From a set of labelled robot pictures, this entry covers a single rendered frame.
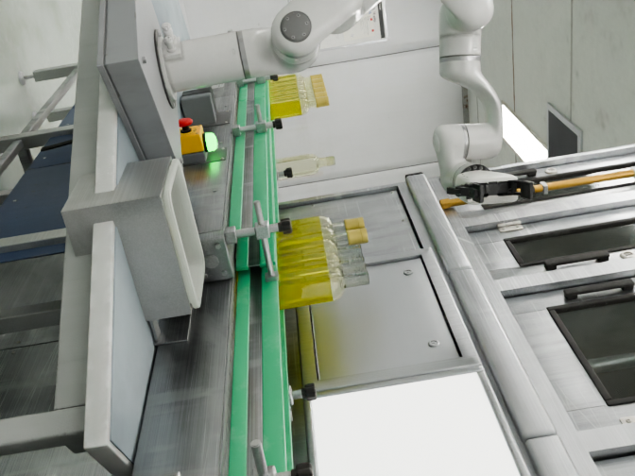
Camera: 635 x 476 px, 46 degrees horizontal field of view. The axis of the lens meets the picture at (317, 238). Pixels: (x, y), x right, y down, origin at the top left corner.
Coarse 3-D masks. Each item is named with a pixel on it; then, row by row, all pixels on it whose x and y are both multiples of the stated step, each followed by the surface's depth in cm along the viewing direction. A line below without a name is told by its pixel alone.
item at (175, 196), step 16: (176, 160) 128; (176, 176) 132; (176, 192) 133; (176, 208) 134; (176, 224) 118; (192, 224) 136; (176, 240) 119; (192, 240) 138; (192, 256) 139; (192, 272) 136; (192, 288) 124; (192, 304) 125
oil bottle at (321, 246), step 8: (320, 240) 161; (328, 240) 161; (280, 248) 161; (288, 248) 160; (296, 248) 160; (304, 248) 159; (312, 248) 159; (320, 248) 158; (328, 248) 158; (336, 248) 159; (280, 256) 158; (288, 256) 157; (296, 256) 157
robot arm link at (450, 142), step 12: (444, 132) 154; (456, 132) 154; (444, 144) 154; (456, 144) 154; (468, 144) 154; (444, 156) 155; (456, 156) 155; (444, 168) 156; (456, 168) 153; (444, 180) 158
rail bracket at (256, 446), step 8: (256, 440) 83; (256, 448) 82; (256, 456) 83; (264, 456) 83; (256, 464) 83; (264, 464) 83; (304, 464) 85; (176, 472) 86; (256, 472) 85; (264, 472) 84; (272, 472) 85; (280, 472) 85; (288, 472) 85; (296, 472) 85; (304, 472) 84; (312, 472) 84
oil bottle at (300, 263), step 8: (304, 256) 156; (312, 256) 155; (320, 256) 155; (328, 256) 154; (336, 256) 155; (280, 264) 154; (288, 264) 154; (296, 264) 153; (304, 264) 153; (312, 264) 152; (320, 264) 152; (328, 264) 152; (336, 264) 153; (280, 272) 152
